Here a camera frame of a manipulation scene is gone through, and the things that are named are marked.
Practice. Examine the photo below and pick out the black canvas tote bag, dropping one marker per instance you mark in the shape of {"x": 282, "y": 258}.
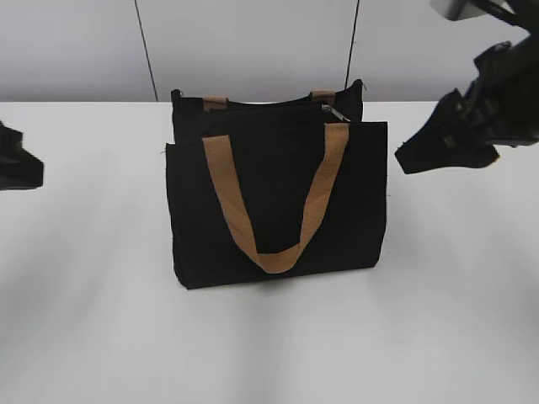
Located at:
{"x": 277, "y": 149}

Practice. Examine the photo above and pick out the tan bag handle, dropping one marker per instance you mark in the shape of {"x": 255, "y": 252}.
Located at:
{"x": 219, "y": 159}
{"x": 324, "y": 96}

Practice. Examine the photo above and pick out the silver zipper pull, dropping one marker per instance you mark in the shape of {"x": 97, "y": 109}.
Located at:
{"x": 331, "y": 110}

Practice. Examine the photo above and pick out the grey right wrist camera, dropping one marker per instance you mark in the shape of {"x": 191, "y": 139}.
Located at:
{"x": 455, "y": 10}

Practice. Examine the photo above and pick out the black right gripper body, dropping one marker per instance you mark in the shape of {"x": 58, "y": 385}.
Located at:
{"x": 501, "y": 106}

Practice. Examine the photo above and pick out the tan front bag handle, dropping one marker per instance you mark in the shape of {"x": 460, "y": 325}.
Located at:
{"x": 219, "y": 159}

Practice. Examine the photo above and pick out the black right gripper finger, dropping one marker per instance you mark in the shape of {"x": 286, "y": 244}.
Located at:
{"x": 445, "y": 140}

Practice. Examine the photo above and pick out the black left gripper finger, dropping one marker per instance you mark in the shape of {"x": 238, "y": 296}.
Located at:
{"x": 20, "y": 170}

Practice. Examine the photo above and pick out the tan rear bag handle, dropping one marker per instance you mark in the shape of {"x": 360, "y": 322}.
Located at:
{"x": 324, "y": 96}

